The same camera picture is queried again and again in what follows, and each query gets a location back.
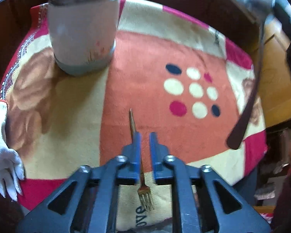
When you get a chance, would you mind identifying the dark handled metal spoon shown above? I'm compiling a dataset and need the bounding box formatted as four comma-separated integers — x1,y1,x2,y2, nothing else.
226,0,277,150

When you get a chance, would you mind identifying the silver metal fork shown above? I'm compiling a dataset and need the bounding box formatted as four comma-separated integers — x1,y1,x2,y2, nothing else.
129,108,156,212

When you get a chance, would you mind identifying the white steel utensil jar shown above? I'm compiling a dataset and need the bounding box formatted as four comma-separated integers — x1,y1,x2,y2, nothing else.
47,0,120,76

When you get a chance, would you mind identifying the colourful patterned towel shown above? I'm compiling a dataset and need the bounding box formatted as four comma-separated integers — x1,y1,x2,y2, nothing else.
0,0,267,231

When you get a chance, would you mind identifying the white knitted glove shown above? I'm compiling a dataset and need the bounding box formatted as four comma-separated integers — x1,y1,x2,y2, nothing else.
0,99,24,201

